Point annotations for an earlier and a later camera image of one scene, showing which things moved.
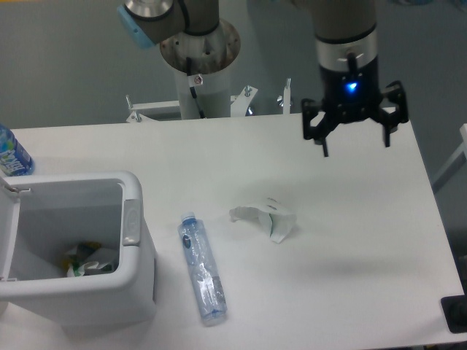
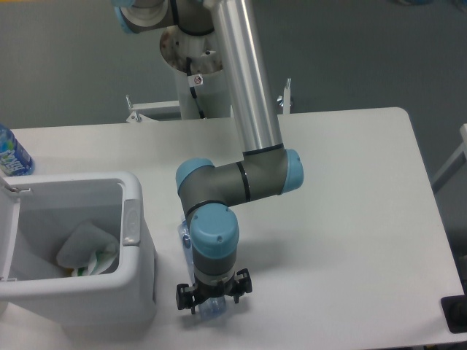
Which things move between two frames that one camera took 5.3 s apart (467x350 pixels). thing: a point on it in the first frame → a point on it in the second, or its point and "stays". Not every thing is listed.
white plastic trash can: (40, 214) stays
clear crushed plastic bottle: (207, 286) stays
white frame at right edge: (458, 160) stays
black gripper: (349, 96) → (205, 292)
